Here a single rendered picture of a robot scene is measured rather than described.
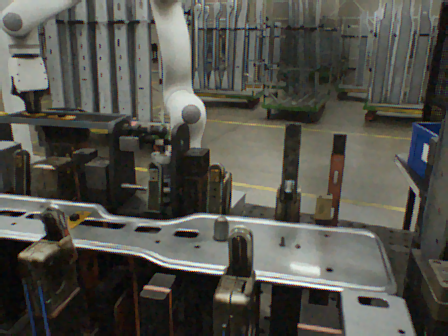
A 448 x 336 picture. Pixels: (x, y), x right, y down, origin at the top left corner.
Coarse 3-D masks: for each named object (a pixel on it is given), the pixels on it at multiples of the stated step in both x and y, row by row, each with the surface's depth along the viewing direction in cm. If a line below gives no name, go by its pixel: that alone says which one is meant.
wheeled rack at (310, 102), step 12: (276, 72) 740; (264, 84) 685; (264, 96) 691; (276, 96) 776; (288, 96) 743; (312, 96) 795; (324, 96) 828; (264, 108) 698; (276, 108) 688; (288, 108) 680; (300, 108) 672; (312, 108) 665
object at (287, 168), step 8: (288, 128) 82; (296, 128) 82; (288, 136) 86; (296, 136) 86; (288, 144) 86; (296, 144) 86; (288, 152) 87; (296, 152) 85; (288, 160) 87; (296, 160) 85; (288, 168) 87; (296, 168) 86; (288, 176) 87; (296, 176) 86; (296, 184) 86; (296, 192) 87
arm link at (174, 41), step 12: (156, 0) 123; (156, 12) 126; (168, 12) 125; (180, 12) 127; (156, 24) 125; (168, 24) 123; (180, 24) 124; (168, 36) 122; (180, 36) 123; (168, 48) 124; (180, 48) 124; (168, 60) 126; (180, 60) 126; (168, 72) 129; (180, 72) 129; (168, 84) 134; (180, 84) 135; (168, 96) 136
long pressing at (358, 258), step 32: (0, 224) 85; (32, 224) 85; (128, 224) 85; (160, 224) 85; (192, 224) 85; (256, 224) 85; (288, 224) 85; (160, 256) 73; (192, 256) 73; (224, 256) 73; (256, 256) 73; (288, 256) 73; (320, 256) 73; (352, 256) 73; (384, 256) 74; (320, 288) 65; (352, 288) 64; (384, 288) 64
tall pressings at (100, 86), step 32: (96, 0) 503; (128, 0) 494; (64, 32) 524; (96, 32) 514; (128, 32) 504; (64, 64) 536; (96, 64) 548; (128, 64) 513; (64, 96) 529; (96, 96) 562; (128, 96) 523
